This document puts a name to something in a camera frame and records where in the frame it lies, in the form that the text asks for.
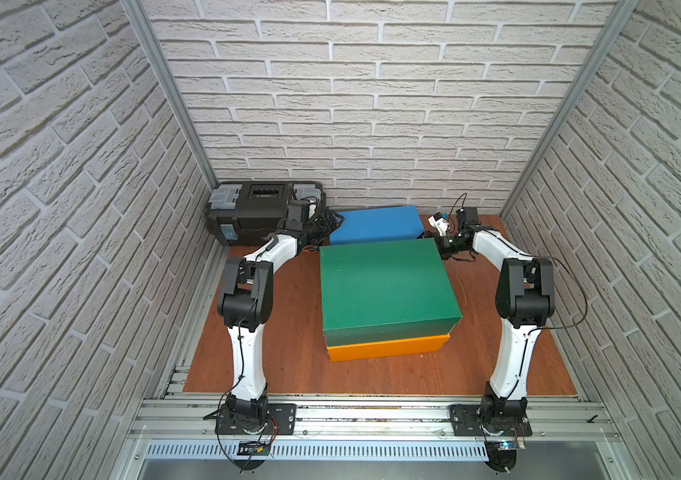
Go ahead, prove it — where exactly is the green shoebox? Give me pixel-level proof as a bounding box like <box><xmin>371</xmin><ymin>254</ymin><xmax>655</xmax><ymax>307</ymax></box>
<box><xmin>320</xmin><ymin>239</ymin><xmax>463</xmax><ymax>347</ymax></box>

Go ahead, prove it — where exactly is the black plastic toolbox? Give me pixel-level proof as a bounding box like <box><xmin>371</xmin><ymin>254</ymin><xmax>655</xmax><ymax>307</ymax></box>
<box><xmin>204</xmin><ymin>180</ymin><xmax>326</xmax><ymax>246</ymax></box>

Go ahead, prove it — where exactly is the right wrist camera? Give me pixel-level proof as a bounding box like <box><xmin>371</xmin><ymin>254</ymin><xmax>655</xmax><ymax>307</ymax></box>
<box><xmin>429</xmin><ymin>212</ymin><xmax>451</xmax><ymax>237</ymax></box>

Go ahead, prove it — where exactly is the blue shoebox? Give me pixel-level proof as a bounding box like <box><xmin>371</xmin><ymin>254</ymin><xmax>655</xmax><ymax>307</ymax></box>
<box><xmin>330</xmin><ymin>206</ymin><xmax>424</xmax><ymax>246</ymax></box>

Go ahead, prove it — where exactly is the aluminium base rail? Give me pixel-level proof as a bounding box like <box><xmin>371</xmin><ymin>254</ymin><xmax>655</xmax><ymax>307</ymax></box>
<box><xmin>128</xmin><ymin>394</ymin><xmax>621</xmax><ymax>462</ymax></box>

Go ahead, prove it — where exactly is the orange shoebox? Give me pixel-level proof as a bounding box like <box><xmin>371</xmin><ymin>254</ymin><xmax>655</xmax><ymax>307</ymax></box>
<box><xmin>328</xmin><ymin>334</ymin><xmax>451</xmax><ymax>362</ymax></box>

